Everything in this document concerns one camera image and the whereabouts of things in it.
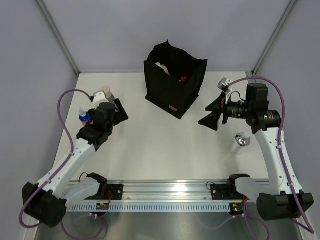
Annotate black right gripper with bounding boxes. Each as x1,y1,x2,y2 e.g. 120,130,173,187
198,91,253,131

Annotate grey bottle beige cap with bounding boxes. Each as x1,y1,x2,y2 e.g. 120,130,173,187
101,85,116,104

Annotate red tall bottle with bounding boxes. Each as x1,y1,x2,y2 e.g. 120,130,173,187
180,76,188,83

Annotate cream bottle white pump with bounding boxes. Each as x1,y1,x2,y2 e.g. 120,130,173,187
155,62,170,76

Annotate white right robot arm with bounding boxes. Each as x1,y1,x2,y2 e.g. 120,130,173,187
198,83,314,221

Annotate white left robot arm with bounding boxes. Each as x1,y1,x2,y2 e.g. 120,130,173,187
22,98,129,228

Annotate black canvas bag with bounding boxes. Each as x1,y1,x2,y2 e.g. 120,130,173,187
144,41,208,119

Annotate orange bottle blue cap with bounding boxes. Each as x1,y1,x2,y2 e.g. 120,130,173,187
78,106,91,126

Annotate white bottle chrome cap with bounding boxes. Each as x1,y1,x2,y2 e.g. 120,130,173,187
230,132,251,155

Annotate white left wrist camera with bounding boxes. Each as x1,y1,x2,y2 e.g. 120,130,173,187
92,90,108,105

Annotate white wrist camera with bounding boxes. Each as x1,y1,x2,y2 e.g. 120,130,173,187
92,90,108,105
217,77,233,103

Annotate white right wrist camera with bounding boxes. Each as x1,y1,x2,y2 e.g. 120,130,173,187
217,77,233,103

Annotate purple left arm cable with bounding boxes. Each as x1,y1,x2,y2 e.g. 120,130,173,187
19,89,110,238

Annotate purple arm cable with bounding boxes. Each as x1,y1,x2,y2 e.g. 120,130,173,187
194,76,315,240
19,89,110,238

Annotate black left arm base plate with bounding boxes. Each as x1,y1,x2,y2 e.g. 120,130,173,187
85,184,124,201

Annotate aluminium rail front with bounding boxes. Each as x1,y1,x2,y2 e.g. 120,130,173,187
67,181,305,202

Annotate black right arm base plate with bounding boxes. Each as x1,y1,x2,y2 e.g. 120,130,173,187
210,183,244,201

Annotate white slotted cable duct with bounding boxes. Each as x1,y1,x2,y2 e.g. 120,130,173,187
67,201,231,213

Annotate aluminium frame post left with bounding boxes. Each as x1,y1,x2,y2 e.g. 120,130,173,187
34,0,81,77

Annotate aluminium frame post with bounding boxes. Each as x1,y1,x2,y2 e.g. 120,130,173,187
250,0,299,76
34,0,81,77

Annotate aluminium frame post right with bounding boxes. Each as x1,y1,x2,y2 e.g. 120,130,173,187
250,0,299,76

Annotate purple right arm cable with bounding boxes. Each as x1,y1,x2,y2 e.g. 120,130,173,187
194,76,315,240

